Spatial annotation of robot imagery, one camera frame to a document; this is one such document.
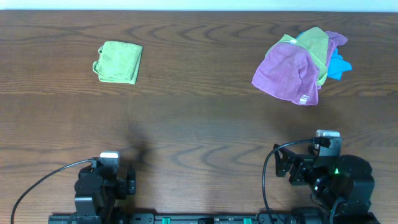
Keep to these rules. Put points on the light green microfiber cloth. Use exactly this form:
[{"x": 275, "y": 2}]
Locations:
[{"x": 118, "y": 62}]

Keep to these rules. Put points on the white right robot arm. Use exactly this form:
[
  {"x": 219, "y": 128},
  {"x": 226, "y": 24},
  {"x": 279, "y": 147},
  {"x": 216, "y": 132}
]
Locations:
[{"x": 343, "y": 184}]

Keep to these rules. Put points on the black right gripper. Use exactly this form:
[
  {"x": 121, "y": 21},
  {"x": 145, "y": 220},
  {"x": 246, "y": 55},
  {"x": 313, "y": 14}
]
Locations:
[{"x": 303, "y": 163}]

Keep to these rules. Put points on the purple microfiber cloth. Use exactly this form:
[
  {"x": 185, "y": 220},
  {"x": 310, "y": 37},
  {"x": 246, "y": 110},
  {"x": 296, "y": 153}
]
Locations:
[{"x": 282, "y": 75}]

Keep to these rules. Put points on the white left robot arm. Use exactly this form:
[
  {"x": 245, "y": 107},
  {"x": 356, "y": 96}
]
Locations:
[{"x": 96, "y": 192}]

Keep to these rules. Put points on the green cloth in pile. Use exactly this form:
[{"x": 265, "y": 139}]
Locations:
[{"x": 315, "y": 41}]

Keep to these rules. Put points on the blue microfiber cloth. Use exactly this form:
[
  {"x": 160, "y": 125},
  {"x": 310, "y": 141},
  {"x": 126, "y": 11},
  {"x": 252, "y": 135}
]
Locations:
[{"x": 335, "y": 63}]

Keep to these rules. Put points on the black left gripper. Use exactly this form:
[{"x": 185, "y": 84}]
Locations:
[{"x": 130, "y": 185}]

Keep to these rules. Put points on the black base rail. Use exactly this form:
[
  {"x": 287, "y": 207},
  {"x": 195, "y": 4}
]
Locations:
[{"x": 149, "y": 218}]

